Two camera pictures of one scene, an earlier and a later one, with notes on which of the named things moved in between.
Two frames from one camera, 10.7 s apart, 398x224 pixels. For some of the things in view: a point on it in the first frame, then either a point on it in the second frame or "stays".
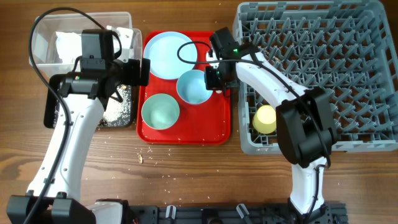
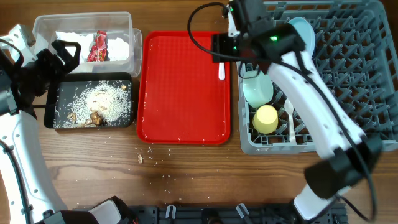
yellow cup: x=264 y=119 stays
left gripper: x=132 y=78 to x=58 y=70
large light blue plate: x=170 y=54 to x=306 y=31
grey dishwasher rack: x=346 y=47 stays
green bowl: x=160 y=111 to x=258 y=90
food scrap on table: x=140 y=158 stays
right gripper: x=211 y=83 to x=220 y=43
